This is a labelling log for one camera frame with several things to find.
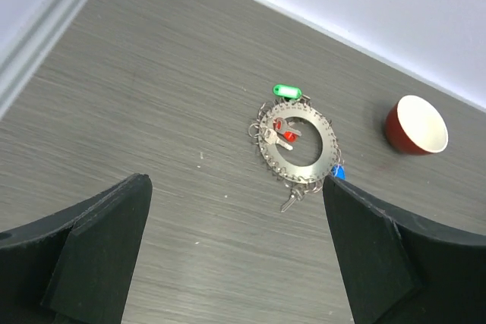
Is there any red white bowl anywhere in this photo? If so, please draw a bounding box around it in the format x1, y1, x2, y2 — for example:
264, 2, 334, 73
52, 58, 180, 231
384, 95, 449, 156

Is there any large metal keyring disc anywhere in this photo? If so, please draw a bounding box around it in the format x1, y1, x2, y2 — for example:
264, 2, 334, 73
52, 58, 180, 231
248, 98, 345, 213

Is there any red tag key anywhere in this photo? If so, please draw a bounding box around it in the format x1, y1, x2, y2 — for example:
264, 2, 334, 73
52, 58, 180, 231
273, 118, 301, 143

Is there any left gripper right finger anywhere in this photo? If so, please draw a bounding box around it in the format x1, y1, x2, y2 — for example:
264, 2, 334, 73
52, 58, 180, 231
323, 176, 485, 323

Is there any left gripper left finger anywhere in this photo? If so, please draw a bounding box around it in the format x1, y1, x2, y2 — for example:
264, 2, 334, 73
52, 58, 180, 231
1, 174, 153, 323

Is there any blue tag key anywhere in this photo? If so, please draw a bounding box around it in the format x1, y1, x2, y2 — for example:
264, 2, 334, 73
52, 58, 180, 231
331, 165, 346, 180

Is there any green tag key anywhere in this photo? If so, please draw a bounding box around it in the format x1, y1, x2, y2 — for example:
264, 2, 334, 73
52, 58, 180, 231
273, 84, 302, 99

